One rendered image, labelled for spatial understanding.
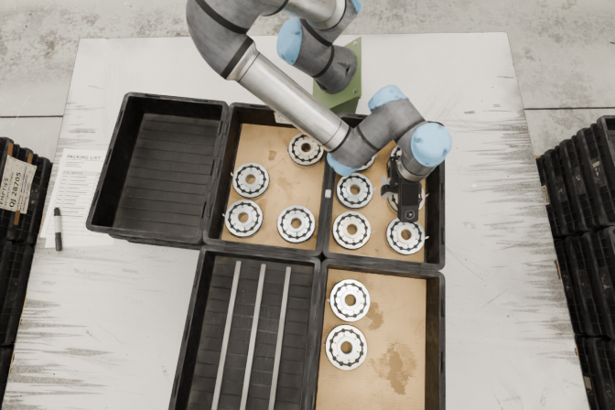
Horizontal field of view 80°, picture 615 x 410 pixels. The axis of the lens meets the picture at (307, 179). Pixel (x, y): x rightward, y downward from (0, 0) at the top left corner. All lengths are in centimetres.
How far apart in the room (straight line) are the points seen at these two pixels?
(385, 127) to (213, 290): 61
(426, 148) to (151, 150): 80
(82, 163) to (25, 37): 160
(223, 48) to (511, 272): 102
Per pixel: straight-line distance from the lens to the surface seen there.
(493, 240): 129
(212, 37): 72
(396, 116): 77
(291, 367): 103
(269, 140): 112
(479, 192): 131
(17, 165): 194
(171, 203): 112
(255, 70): 75
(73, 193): 141
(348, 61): 117
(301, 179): 107
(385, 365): 104
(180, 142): 117
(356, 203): 102
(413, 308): 105
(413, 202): 91
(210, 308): 105
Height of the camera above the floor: 184
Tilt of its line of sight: 72 degrees down
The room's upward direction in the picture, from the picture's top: 1 degrees counter-clockwise
